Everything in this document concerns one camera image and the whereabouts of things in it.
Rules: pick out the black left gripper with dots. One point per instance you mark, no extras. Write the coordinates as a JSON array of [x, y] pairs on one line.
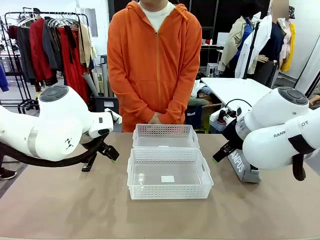
[[102, 148]]

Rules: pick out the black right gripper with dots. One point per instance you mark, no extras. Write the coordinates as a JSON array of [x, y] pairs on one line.
[[231, 135]]

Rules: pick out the black stapler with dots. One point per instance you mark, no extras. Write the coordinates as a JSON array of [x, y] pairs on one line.
[[89, 162]]

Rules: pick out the grey CAMPUS pouch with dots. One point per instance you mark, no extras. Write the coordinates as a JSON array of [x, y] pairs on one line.
[[243, 172]]

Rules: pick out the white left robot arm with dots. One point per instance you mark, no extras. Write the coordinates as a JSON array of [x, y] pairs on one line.
[[57, 120]]

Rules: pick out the person's left forearm orange sleeve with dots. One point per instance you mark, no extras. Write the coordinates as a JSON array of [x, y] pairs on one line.
[[183, 97]]

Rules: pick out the person's right forearm orange sleeve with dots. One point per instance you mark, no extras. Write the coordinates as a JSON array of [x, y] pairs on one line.
[[127, 100]]

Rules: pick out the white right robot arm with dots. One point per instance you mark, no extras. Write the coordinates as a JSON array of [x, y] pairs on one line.
[[275, 110]]

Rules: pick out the person's right hand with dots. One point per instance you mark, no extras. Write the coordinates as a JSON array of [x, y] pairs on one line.
[[154, 118]]

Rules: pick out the person's left hand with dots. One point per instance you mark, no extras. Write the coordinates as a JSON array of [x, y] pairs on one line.
[[163, 117]]

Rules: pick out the clear storage bin red contents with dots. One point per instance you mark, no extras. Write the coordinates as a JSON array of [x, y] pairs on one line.
[[216, 122]]

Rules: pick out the grey plastic bin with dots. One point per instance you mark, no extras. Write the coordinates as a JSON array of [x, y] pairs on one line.
[[105, 103]]

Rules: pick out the white perforated plastic basket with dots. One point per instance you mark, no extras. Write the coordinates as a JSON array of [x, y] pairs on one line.
[[170, 190], [165, 131]]

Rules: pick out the white square basket label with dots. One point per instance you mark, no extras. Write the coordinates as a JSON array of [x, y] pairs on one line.
[[167, 179]]

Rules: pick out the white background table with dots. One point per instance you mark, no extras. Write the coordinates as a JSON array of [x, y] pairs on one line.
[[232, 86]]

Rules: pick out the rolled paper tubes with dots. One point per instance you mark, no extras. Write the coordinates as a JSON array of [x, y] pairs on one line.
[[96, 82]]

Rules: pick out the long red hanging dress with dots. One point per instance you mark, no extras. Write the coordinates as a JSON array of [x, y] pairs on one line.
[[72, 72]]

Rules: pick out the person in orange hoodie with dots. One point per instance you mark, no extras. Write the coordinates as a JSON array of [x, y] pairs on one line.
[[155, 62]]

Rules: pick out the bystander dark shoe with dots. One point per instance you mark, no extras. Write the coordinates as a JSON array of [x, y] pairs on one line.
[[7, 174]]

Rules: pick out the beige mannequin limb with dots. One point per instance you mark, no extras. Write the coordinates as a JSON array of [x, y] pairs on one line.
[[315, 100]]

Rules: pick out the black tripod pole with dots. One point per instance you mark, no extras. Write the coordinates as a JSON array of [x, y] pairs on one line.
[[251, 50]]

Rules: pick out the mannequin with beige jacket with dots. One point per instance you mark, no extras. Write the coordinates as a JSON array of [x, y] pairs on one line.
[[232, 42]]

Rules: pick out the beige hanging garment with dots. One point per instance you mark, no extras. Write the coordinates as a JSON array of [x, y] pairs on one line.
[[86, 42]]

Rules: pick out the mannequin with white shirt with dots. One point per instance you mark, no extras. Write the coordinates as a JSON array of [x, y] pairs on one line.
[[260, 40]]

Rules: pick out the mannequin with navy garment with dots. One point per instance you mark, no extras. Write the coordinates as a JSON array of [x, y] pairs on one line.
[[275, 42]]

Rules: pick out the yellow hanging garment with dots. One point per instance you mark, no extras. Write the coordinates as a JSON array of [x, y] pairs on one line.
[[290, 50]]

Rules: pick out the grey hanging jacket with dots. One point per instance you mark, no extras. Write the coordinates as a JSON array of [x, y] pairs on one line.
[[51, 45]]

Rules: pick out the red hanging jacket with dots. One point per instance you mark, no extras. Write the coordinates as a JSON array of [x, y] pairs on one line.
[[40, 50]]

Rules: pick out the black metal clothes rack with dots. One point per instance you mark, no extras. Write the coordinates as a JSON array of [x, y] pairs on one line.
[[15, 65]]

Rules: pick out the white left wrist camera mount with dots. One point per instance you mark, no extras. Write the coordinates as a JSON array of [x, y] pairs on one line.
[[102, 125]]

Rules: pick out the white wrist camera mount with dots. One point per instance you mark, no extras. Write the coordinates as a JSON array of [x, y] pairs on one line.
[[102, 125], [228, 115]]

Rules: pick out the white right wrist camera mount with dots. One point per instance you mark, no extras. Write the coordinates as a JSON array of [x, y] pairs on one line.
[[228, 115]]

